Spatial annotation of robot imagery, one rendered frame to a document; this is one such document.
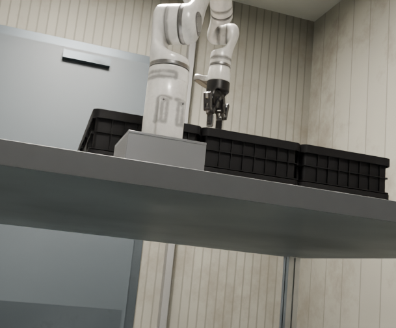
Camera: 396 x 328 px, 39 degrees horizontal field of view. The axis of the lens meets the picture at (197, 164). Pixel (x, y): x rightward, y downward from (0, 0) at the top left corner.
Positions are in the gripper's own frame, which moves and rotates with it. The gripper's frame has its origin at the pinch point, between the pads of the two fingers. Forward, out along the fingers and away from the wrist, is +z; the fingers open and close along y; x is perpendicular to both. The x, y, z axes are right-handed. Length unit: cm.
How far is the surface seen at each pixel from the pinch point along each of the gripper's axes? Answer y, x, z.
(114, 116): -40.1, 7.9, 8.9
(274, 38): 261, 95, -156
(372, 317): 220, -4, 63
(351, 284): 237, 14, 44
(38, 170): -90, -20, 34
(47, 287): 140, 197, 66
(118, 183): -80, -28, 34
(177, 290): 213, 137, 61
